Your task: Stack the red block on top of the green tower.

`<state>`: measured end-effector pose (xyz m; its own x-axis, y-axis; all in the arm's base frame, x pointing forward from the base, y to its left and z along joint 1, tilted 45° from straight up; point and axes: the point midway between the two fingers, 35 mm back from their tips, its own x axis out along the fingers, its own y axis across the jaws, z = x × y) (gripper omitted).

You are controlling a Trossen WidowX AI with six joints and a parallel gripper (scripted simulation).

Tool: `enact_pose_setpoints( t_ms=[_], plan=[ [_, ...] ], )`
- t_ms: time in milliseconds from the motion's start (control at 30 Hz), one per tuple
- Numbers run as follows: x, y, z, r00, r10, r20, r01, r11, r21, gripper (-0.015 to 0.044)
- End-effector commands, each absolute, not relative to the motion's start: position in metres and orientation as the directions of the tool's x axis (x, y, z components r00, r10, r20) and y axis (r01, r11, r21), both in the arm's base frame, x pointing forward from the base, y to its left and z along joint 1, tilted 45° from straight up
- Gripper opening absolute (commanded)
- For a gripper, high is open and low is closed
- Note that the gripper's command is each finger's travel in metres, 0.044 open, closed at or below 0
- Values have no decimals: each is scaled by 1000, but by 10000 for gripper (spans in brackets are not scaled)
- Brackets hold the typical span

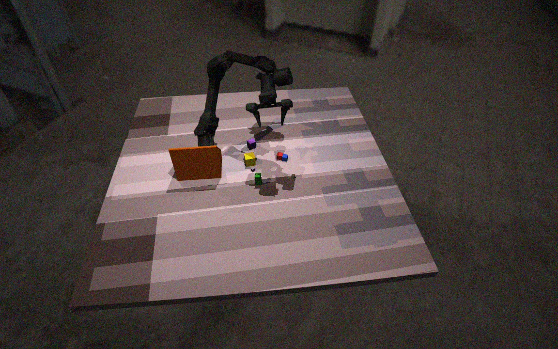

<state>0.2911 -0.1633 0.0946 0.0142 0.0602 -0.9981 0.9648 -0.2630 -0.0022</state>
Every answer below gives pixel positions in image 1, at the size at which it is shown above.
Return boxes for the yellow cube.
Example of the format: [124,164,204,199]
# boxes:
[244,152,256,167]

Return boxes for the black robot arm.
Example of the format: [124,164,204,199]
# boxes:
[194,50,293,146]

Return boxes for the purple cube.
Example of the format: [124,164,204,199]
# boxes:
[247,138,256,149]

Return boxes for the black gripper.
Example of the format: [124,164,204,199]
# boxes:
[246,87,293,127]

